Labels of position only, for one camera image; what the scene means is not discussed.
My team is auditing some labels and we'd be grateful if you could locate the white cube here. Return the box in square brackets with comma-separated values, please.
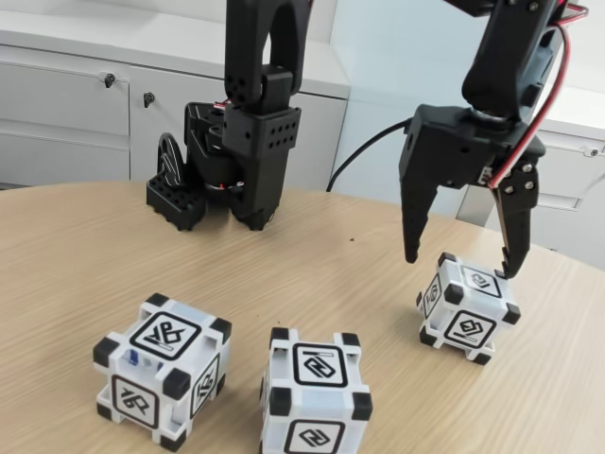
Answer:
[258, 326, 374, 454]
[93, 292, 233, 450]
[415, 252, 522, 366]

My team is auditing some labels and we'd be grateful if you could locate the white cabinet, silver lock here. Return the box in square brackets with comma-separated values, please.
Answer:
[491, 115, 605, 273]

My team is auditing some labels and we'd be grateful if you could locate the white cube, lamp-like glyph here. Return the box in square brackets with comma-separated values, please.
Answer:
[93, 292, 233, 450]

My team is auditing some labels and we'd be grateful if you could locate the grey metal frame post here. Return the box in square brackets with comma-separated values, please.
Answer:
[456, 183, 497, 228]

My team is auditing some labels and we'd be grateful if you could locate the red white servo wire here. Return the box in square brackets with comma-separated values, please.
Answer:
[479, 2, 590, 190]

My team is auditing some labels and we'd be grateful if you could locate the black camera cable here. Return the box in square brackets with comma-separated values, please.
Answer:
[325, 118, 412, 193]

